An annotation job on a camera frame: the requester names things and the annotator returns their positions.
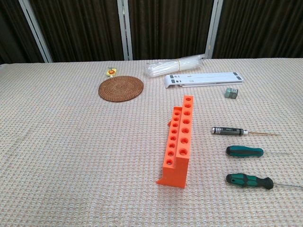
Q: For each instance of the small green box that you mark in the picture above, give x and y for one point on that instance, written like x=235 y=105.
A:
x=230 y=93

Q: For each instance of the orange tool holder block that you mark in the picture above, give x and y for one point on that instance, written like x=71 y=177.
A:
x=180 y=170

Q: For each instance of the black metal precision screwdriver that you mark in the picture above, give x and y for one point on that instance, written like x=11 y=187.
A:
x=227 y=130

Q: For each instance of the beige woven tablecloth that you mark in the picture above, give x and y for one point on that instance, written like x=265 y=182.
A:
x=71 y=153

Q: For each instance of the white partition frame post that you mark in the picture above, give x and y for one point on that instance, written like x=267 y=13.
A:
x=35 y=30
x=214 y=28
x=125 y=30

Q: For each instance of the small yellow snack packet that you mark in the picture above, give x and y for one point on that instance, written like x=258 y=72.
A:
x=111 y=72

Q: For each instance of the white folding laptop stand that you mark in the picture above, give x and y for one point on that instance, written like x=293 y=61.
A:
x=203 y=79

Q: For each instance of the round woven rattan coaster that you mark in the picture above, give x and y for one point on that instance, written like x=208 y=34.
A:
x=120 y=88

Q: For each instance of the bundle of clear plastic tubes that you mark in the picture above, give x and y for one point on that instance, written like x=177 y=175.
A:
x=165 y=67

